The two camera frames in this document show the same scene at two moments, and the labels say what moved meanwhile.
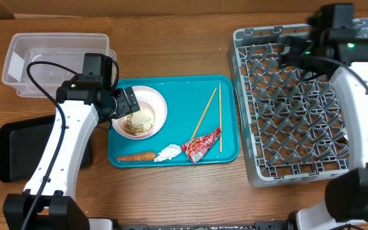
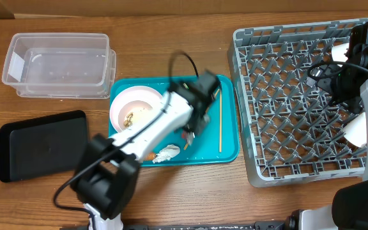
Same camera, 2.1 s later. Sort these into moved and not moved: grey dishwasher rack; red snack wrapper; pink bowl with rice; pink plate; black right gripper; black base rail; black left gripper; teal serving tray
Moved: red snack wrapper; black right gripper; black left gripper
Not moved: teal serving tray; black base rail; pink bowl with rice; pink plate; grey dishwasher rack
